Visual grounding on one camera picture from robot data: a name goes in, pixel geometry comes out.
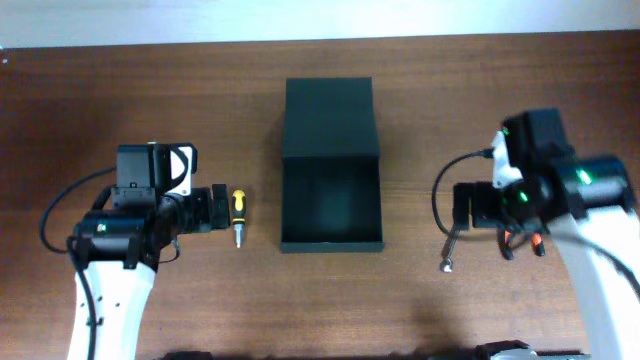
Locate black open gift box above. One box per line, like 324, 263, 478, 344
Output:
280, 77, 385, 253

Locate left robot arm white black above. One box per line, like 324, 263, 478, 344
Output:
67, 184, 231, 359

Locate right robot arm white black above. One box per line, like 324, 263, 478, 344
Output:
449, 154, 639, 359

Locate yellow black stubby screwdriver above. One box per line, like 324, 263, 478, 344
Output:
231, 190, 247, 249

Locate silver ring wrench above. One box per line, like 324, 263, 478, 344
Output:
439, 227, 459, 273

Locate orange black long-nose pliers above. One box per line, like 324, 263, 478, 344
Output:
497, 230, 546, 261

